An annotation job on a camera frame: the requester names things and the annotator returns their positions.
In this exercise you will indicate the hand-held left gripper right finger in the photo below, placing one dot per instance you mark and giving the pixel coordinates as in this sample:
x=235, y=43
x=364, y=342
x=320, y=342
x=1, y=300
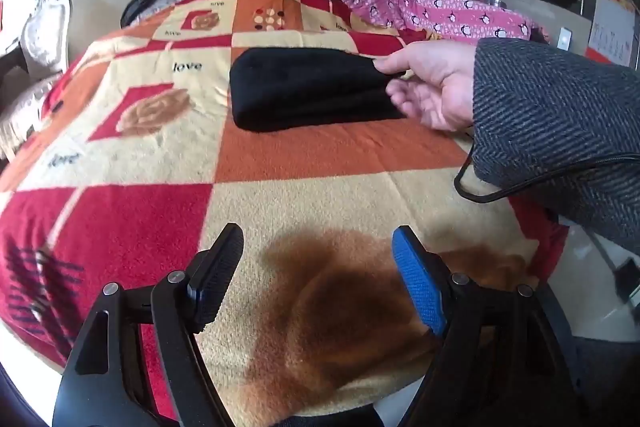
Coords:
x=420, y=279

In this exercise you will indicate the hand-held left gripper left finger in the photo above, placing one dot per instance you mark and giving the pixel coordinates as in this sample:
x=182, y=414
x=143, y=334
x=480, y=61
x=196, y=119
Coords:
x=220, y=269

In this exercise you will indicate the black pants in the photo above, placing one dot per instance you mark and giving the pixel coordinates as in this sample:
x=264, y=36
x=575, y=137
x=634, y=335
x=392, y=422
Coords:
x=300, y=92

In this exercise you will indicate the person's right forearm grey sleeve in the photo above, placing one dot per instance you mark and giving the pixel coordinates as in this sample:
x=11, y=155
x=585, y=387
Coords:
x=550, y=117

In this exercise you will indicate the person's right hand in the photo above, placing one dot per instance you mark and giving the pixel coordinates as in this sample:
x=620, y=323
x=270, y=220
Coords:
x=440, y=82

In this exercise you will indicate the red orange checkered blanket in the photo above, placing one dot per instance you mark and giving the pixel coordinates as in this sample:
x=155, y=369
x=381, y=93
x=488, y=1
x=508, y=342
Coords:
x=300, y=177

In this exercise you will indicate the pink penguin print quilt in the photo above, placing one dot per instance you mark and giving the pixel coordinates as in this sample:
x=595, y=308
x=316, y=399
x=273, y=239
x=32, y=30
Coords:
x=425, y=7

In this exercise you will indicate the white woven chair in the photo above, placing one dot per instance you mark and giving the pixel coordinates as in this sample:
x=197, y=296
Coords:
x=47, y=27

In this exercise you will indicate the white wall socket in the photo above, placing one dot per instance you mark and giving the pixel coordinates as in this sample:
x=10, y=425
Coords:
x=565, y=39

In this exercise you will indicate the wall calendar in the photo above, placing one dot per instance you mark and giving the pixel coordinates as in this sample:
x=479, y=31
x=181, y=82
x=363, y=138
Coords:
x=610, y=27

